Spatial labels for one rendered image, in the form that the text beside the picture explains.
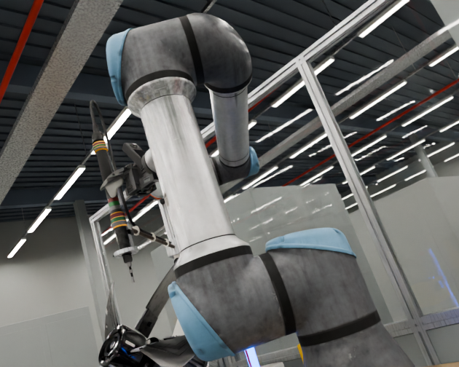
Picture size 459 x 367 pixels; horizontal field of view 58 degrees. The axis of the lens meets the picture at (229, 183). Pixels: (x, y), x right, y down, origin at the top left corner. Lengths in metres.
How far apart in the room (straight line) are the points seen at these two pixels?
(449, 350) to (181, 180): 1.13
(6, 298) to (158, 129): 13.32
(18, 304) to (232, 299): 13.42
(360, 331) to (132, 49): 0.52
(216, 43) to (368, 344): 0.49
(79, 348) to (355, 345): 6.60
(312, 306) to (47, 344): 6.48
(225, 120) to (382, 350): 0.51
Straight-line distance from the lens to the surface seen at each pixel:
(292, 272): 0.56
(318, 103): 1.65
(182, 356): 1.01
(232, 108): 0.82
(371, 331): 0.58
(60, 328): 7.01
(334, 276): 0.57
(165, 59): 0.68
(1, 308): 13.80
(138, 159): 1.18
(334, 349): 0.57
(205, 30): 0.70
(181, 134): 0.62
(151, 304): 1.29
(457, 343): 1.51
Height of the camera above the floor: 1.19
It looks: 17 degrees up
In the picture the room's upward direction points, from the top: 19 degrees counter-clockwise
